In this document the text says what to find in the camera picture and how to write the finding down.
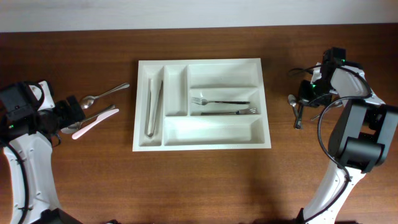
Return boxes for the silver metal tongs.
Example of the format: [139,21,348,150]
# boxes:
[146,78,162,138]

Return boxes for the silver fork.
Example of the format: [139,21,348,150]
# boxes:
[294,103,304,129]

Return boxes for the white plastic cutlery tray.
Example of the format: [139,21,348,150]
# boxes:
[132,58,271,152]

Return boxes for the silver fork diagonal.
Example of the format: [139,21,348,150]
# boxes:
[191,97,251,106]

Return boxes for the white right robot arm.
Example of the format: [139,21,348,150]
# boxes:
[294,47,397,223]

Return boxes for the silver fork tines down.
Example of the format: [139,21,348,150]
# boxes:
[200,108,257,116]

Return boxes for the large silver spoon left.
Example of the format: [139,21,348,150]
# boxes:
[61,105,116,134]

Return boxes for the silver spoon upper left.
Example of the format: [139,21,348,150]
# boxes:
[80,83,130,110]

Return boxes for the pink plastic knife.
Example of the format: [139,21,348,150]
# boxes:
[72,109,119,140]

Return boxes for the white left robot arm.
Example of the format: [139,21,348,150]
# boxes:
[1,80,85,223]

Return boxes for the small silver spoon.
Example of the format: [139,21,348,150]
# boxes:
[310,101,343,121]
[287,95,298,117]

